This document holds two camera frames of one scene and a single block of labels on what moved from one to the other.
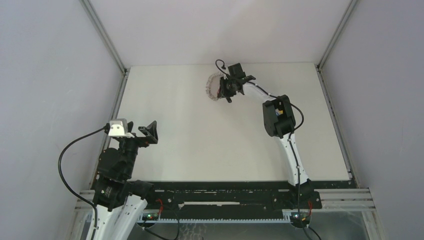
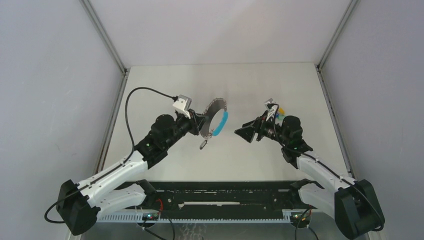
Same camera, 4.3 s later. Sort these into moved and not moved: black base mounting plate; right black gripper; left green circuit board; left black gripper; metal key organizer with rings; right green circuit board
Moved: right black gripper; metal key organizer with rings; left black gripper
Not moved: black base mounting plate; right green circuit board; left green circuit board
